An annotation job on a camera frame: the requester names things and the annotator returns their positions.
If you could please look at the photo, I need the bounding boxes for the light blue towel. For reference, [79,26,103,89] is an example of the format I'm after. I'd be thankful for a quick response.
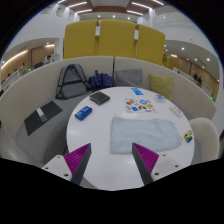
[109,114,184,155]

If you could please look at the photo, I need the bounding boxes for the grey cushion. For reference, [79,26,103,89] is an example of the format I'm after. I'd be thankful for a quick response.
[114,68,145,89]

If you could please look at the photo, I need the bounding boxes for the navy patterned bag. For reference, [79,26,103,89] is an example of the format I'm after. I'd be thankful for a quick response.
[88,70,115,90]

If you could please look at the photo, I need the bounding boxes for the small clear box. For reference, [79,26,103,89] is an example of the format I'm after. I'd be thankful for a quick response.
[154,94,167,103]

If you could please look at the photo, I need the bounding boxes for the yellow partition panel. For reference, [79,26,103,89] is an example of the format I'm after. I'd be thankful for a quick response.
[63,19,100,60]
[135,23,166,66]
[98,18,137,58]

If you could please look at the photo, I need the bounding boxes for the blue card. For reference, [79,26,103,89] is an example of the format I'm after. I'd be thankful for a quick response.
[130,87,145,97]

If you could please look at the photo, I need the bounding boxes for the dark brown wallet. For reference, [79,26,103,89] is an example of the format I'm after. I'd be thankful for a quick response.
[88,90,111,106]

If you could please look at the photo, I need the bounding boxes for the curved beige sofa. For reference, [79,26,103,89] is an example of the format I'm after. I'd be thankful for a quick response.
[0,55,218,168]

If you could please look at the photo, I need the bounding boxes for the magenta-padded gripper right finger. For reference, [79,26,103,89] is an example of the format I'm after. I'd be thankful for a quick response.
[131,142,184,186]

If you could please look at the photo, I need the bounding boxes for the yellow-green cushion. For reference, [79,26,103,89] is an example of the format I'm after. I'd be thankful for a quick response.
[148,73,175,102]

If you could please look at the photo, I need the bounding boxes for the blue rectangular box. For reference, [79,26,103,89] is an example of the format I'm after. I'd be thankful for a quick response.
[74,105,94,121]

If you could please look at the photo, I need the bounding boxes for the yellow and blue toy figure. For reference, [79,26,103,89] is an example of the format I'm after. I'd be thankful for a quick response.
[183,129,194,144]

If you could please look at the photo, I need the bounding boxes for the white flat box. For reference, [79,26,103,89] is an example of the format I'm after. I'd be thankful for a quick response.
[169,105,184,118]

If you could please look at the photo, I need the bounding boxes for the grey backpack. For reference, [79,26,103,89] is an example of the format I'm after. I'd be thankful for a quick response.
[55,63,90,100]

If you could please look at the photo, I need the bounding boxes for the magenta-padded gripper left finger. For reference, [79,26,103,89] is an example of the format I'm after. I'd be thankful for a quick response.
[41,143,92,186]

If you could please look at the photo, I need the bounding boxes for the ceiling lights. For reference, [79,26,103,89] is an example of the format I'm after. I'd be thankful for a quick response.
[44,0,214,63]

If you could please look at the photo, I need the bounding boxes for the colourful sticker sheet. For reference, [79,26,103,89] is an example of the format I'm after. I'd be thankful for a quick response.
[124,97,158,114]

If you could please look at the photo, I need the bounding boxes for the white round armchair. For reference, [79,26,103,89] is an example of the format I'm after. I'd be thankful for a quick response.
[188,116,221,164]

